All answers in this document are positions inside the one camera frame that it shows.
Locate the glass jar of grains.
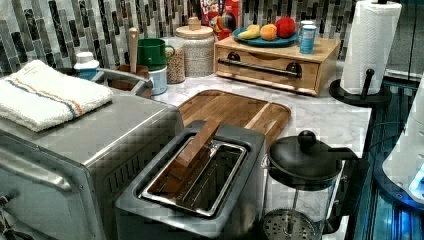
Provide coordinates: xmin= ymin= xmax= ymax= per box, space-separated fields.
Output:
xmin=164 ymin=37 xmax=185 ymax=84

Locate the black glass french press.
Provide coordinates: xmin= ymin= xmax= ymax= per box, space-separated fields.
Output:
xmin=261 ymin=130 xmax=370 ymax=240

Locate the orange fruit toy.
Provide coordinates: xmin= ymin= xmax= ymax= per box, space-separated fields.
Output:
xmin=260 ymin=24 xmax=277 ymax=41

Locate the grey two-slot toaster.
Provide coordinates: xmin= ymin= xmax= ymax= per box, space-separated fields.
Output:
xmin=115 ymin=120 xmax=266 ymax=240

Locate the metal oven handle bar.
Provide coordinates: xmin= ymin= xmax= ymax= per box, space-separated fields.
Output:
xmin=92 ymin=68 xmax=154 ymax=96

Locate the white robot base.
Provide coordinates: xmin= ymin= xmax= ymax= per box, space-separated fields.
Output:
xmin=382 ymin=79 xmax=424 ymax=210

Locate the white striped folded towel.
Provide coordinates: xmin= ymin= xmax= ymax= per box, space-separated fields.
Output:
xmin=0 ymin=60 xmax=113 ymax=132

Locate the brown wooden utensil holder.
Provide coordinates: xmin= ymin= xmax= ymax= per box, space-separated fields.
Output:
xmin=108 ymin=64 xmax=152 ymax=99

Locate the teal plate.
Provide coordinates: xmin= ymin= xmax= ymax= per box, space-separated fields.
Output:
xmin=232 ymin=28 xmax=298 ymax=48

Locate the wooden cutting board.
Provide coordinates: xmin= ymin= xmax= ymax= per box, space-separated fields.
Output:
xmin=179 ymin=90 xmax=291 ymax=144

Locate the brown toast slice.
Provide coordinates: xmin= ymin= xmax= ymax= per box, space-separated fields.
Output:
xmin=147 ymin=120 xmax=220 ymax=200

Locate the white paper towel roll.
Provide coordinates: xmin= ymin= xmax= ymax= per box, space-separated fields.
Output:
xmin=340 ymin=0 xmax=402 ymax=94

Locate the glass jar with wooden lid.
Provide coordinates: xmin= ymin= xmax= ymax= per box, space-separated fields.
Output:
xmin=176 ymin=17 xmax=215 ymax=77

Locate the blue white can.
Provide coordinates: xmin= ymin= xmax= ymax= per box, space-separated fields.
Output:
xmin=300 ymin=25 xmax=317 ymax=54

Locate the light blue mug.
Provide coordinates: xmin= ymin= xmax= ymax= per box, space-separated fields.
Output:
xmin=149 ymin=67 xmax=167 ymax=96

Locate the green mug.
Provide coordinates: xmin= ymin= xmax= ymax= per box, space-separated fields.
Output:
xmin=137 ymin=38 xmax=175 ymax=71

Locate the black paper towel holder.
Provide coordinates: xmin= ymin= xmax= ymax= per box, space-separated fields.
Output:
xmin=329 ymin=69 xmax=391 ymax=108

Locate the red cereal box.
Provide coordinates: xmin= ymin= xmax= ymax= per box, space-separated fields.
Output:
xmin=200 ymin=0 xmax=239 ymax=40

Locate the red apple toy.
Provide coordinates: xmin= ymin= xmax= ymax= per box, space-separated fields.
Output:
xmin=275 ymin=17 xmax=296 ymax=38

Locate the stainless steel toaster oven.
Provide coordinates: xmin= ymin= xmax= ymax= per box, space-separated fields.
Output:
xmin=0 ymin=91 xmax=183 ymax=240

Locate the yellow banana toy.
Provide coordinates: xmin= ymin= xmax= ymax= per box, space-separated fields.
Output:
xmin=237 ymin=24 xmax=260 ymax=40

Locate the white blue bottle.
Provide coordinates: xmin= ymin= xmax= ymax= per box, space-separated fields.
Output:
xmin=74 ymin=52 xmax=99 ymax=80

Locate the wooden drawer box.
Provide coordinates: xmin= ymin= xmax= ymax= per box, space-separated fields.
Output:
xmin=214 ymin=37 xmax=340 ymax=96

